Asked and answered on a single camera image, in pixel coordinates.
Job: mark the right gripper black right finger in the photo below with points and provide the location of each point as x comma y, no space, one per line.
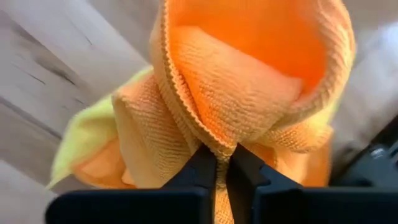
295,205

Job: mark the yellow microfiber towel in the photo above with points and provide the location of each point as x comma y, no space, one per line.
90,130

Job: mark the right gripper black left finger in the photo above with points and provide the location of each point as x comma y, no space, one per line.
140,205

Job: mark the orange microfiber towel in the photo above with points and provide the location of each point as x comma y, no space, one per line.
236,87

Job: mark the black aluminium table frame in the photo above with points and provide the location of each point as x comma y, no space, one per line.
367,168

